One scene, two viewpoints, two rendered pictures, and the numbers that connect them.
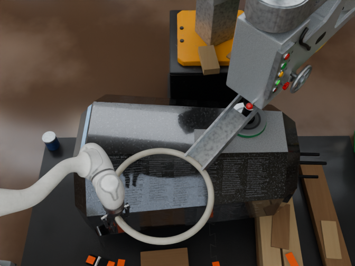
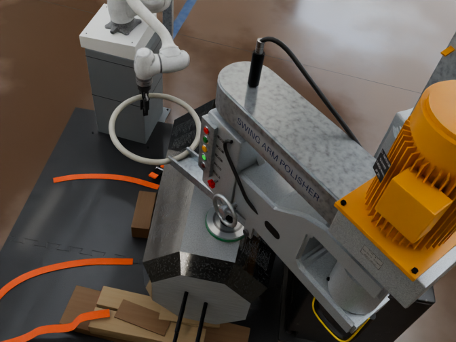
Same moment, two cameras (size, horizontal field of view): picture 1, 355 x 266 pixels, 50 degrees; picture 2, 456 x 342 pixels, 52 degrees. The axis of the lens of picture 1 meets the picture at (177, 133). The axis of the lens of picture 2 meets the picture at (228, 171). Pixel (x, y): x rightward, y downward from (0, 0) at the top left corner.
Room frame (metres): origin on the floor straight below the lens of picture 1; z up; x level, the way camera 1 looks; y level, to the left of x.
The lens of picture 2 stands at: (1.17, -1.64, 2.75)
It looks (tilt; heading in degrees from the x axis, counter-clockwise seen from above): 50 degrees down; 92
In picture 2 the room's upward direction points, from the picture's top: 9 degrees clockwise
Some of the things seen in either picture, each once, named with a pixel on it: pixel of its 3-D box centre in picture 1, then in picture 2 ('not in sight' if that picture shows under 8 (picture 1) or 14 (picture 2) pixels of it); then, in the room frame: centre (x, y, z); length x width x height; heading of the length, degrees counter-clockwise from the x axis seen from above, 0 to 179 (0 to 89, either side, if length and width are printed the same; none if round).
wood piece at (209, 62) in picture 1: (208, 59); not in sight; (1.66, -0.20, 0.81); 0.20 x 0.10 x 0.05; 8
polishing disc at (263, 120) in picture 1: (246, 119); (228, 220); (1.17, -0.38, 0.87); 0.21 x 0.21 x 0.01
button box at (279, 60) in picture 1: (277, 72); (207, 146); (1.04, -0.41, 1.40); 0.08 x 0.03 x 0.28; 136
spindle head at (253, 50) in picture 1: (274, 48); (252, 168); (1.23, -0.43, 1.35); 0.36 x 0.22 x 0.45; 136
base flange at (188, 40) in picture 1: (213, 36); not in sight; (1.92, -0.24, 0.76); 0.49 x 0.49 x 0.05; 0
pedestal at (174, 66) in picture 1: (209, 75); (349, 272); (1.92, -0.24, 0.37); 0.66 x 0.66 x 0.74; 0
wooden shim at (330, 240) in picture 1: (330, 239); not in sight; (0.74, -1.01, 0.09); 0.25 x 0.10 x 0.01; 176
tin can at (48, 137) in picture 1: (50, 141); not in sight; (1.50, 0.97, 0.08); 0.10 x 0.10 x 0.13
